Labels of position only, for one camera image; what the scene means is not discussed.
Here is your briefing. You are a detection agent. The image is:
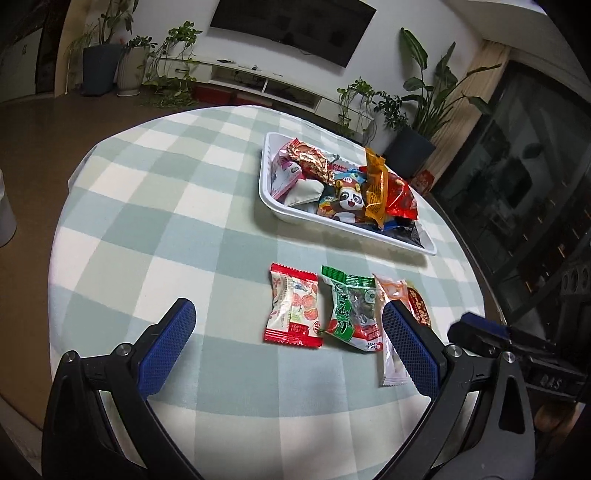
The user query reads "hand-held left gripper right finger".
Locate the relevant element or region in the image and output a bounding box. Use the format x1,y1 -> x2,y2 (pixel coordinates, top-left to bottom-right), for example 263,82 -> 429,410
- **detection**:
376,300 -> 536,480

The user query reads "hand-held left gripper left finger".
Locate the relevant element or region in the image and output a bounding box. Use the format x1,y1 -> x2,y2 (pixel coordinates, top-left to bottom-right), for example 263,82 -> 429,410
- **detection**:
41,298 -> 204,480

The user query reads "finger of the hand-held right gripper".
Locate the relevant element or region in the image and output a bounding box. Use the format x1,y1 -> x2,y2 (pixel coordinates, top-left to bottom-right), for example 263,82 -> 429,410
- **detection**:
447,311 -> 527,358

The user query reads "orange white long packet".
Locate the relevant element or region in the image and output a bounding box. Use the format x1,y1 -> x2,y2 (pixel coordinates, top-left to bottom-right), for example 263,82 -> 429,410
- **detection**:
374,274 -> 435,387

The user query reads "green snack packet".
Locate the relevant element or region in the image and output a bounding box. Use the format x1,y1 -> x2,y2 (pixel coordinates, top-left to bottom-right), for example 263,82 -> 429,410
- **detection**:
321,265 -> 386,354

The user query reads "black snack packet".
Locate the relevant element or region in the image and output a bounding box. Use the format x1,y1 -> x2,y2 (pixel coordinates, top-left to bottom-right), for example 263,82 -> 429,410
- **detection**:
383,217 -> 432,247

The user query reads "red white fruit packet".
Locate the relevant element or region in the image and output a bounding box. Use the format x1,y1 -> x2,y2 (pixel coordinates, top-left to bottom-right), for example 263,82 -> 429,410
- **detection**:
263,263 -> 322,349

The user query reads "red snack packet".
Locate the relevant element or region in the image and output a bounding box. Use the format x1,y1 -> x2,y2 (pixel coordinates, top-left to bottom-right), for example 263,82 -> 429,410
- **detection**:
383,173 -> 419,220

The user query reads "orange snack packet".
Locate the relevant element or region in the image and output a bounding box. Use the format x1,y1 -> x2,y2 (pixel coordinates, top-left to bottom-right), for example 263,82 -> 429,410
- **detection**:
362,147 -> 387,227

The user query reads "blue panda snack packet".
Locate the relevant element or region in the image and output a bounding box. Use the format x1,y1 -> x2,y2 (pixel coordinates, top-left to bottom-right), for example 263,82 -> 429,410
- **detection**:
316,171 -> 370,224

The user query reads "white snack packet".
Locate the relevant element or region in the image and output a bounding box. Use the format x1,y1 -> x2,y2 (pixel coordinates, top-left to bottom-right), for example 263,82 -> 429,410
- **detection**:
281,179 -> 326,208

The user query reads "white plastic tray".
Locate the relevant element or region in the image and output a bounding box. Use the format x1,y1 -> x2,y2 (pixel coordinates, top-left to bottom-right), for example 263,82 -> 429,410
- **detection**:
259,132 -> 437,256

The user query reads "pink snack packet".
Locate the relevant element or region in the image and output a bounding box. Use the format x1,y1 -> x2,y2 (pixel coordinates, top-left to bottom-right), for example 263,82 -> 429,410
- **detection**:
270,148 -> 305,201

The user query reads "red gold foil packet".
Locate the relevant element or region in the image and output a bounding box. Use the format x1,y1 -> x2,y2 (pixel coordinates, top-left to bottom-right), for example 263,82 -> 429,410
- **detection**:
283,141 -> 342,185

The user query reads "dark glass door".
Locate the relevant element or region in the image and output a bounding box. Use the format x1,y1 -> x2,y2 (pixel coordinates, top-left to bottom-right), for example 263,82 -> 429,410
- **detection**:
434,60 -> 591,324

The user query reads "red paper bag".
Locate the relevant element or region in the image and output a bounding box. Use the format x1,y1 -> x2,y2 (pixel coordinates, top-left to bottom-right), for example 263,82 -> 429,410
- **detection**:
413,170 -> 437,195

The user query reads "dark grey planter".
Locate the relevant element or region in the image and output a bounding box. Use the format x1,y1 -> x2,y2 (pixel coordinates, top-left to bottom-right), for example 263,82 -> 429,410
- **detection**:
82,44 -> 122,97
383,127 -> 437,174

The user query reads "small-leaf green houseplant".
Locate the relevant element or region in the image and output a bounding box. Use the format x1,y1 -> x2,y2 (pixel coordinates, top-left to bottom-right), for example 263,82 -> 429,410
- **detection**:
374,92 -> 411,139

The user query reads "tall broad-leaf plant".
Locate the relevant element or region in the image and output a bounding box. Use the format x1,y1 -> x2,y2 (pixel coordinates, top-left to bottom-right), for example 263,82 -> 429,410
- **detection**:
399,28 -> 502,139

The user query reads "trailing green houseplant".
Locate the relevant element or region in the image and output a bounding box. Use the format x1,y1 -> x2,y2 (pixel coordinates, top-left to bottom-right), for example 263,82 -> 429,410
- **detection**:
337,78 -> 377,139

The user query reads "white planter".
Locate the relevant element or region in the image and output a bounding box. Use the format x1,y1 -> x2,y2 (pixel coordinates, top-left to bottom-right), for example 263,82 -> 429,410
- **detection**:
116,46 -> 147,97

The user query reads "white low television cabinet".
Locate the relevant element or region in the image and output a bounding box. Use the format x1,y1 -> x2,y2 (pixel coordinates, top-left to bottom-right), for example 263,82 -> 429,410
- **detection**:
194,58 -> 352,121

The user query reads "trailing pothos plant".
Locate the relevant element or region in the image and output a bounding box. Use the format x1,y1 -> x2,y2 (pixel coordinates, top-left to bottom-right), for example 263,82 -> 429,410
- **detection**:
139,21 -> 204,109

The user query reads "small potted green plant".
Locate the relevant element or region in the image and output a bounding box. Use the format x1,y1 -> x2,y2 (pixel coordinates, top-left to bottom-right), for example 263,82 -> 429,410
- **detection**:
124,34 -> 158,52

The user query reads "leafy green houseplant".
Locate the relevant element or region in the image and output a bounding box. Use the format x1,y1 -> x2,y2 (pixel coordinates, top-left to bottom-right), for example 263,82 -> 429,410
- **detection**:
65,0 -> 139,51

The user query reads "black wall television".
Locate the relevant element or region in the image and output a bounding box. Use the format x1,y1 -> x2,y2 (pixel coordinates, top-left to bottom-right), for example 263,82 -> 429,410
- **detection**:
210,0 -> 377,69

